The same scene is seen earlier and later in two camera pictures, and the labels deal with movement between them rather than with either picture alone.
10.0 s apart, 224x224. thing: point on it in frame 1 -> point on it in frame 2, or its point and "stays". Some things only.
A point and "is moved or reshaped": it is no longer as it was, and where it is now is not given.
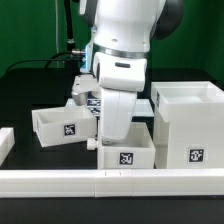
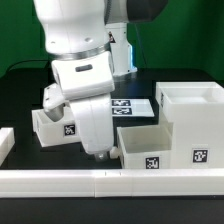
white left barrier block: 7,141 stays
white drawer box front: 136,151 is moved or reshaped
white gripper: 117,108 -> 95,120
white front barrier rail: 112,183 stays
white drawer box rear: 64,125 stays
